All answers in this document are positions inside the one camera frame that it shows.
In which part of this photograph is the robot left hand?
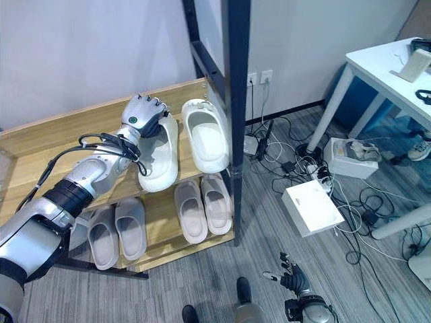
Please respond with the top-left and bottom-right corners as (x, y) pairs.
(121, 94), (170, 139)

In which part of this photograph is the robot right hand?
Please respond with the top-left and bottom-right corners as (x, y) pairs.
(262, 251), (311, 299)

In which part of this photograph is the white clog slipper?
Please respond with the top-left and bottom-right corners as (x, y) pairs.
(181, 98), (232, 174)
(137, 113), (179, 194)

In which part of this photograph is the wooden shoe rack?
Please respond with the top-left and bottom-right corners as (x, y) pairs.
(0, 77), (236, 281)

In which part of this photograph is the open white shoe box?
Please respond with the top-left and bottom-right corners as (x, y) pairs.
(323, 137), (382, 180)

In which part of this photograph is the shoe in box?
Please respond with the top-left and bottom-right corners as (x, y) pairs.
(346, 138), (383, 162)

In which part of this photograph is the person's shoe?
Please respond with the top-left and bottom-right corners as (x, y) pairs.
(407, 139), (431, 162)

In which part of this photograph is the robot dark foot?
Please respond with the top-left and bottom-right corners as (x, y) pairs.
(181, 304), (200, 323)
(236, 276), (253, 306)

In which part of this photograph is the robot silver leg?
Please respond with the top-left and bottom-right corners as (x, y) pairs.
(232, 301), (267, 323)

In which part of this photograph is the closed white box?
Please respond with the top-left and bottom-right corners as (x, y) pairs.
(281, 178), (345, 239)

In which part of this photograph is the large black power adapter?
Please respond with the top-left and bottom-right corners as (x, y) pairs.
(363, 209), (382, 227)

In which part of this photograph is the white power strip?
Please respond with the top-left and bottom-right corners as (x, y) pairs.
(312, 167), (335, 194)

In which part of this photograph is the beige slide slipper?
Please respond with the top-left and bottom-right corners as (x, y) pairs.
(173, 179), (209, 244)
(88, 205), (120, 271)
(114, 197), (147, 262)
(200, 172), (234, 236)

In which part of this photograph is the white router box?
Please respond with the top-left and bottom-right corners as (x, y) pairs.
(243, 134), (261, 156)

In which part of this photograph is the white bin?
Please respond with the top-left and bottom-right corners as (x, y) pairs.
(407, 246), (431, 281)

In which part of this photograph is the black upright device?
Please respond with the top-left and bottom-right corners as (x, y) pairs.
(255, 120), (274, 161)

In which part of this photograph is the black round table base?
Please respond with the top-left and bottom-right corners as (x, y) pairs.
(295, 142), (325, 159)

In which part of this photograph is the blue panel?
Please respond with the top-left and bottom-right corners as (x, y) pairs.
(331, 63), (395, 133)

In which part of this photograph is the white table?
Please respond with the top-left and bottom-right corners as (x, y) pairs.
(307, 36), (431, 240)

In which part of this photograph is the beige stand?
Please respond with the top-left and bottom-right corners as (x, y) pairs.
(390, 48), (431, 83)

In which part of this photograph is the black headset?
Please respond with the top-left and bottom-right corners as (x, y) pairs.
(408, 38), (431, 55)

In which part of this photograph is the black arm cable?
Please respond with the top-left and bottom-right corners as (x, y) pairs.
(13, 132), (150, 217)

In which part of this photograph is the long white floor cable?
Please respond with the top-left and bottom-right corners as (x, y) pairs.
(331, 177), (419, 264)

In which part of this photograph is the black metal frame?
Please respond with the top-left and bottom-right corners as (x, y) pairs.
(180, 0), (253, 247)

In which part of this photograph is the black floor cable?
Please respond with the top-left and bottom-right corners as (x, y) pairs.
(345, 186), (395, 266)

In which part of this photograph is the white socket cable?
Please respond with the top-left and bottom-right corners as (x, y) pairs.
(260, 79), (271, 124)

